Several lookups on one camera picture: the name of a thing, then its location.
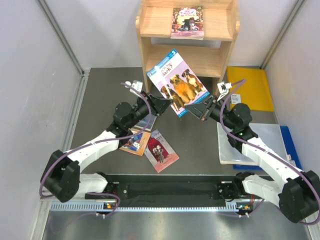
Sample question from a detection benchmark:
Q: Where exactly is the dark Nineteen Eighty-Four book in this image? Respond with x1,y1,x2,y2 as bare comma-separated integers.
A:
133,115,157,132

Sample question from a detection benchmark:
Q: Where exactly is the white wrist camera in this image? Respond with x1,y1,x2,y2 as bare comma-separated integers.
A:
125,80,143,96
217,81,232,102

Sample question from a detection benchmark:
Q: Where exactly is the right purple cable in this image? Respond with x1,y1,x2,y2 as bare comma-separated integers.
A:
219,78,320,226

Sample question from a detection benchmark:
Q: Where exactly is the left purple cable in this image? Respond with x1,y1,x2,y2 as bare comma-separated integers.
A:
38,81,152,220

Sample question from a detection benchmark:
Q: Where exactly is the orange Othello picture book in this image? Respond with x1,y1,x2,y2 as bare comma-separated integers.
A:
120,131,151,156

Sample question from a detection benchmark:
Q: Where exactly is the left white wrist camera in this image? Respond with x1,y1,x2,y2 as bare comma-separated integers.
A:
125,80,143,96

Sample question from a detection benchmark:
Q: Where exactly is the clear plastic file folder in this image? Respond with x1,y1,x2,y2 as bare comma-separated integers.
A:
217,123,289,168

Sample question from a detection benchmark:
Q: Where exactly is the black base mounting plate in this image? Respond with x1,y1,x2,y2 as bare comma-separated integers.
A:
98,172,254,208

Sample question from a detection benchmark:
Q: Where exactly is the wooden two-tier shelf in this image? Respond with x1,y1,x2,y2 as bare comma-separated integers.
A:
135,0,240,92

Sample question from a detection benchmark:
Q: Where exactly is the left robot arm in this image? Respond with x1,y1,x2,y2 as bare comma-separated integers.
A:
40,92,173,203

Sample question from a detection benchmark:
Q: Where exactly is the yellow file folder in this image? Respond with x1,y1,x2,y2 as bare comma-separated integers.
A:
226,66,274,112

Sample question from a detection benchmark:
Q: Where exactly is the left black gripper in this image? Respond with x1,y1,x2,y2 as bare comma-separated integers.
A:
126,91,174,130

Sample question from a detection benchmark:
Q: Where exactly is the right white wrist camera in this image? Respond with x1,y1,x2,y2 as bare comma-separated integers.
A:
217,81,232,102

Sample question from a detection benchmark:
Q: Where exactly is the blue file folder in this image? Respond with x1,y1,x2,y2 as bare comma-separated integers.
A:
233,125,302,171

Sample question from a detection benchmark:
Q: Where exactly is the red castle picture book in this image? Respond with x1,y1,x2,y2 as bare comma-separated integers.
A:
144,129,180,173

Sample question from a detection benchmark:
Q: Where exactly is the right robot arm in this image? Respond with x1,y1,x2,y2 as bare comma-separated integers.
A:
185,96,320,223

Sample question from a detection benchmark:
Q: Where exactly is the aluminium front rail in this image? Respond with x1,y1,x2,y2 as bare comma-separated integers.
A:
39,181,315,213

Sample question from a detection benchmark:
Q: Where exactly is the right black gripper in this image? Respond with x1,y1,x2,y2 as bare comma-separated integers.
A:
184,94,237,131

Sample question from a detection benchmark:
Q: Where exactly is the pink Taming of Shrew book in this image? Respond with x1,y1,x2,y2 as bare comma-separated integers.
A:
170,5,204,41

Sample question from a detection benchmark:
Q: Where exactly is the dog book Why Dogs Bark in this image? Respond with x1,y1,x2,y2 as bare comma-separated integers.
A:
146,48,210,117

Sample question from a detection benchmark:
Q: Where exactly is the purple cable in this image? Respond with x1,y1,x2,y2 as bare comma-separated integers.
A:
38,81,152,220
219,78,320,226

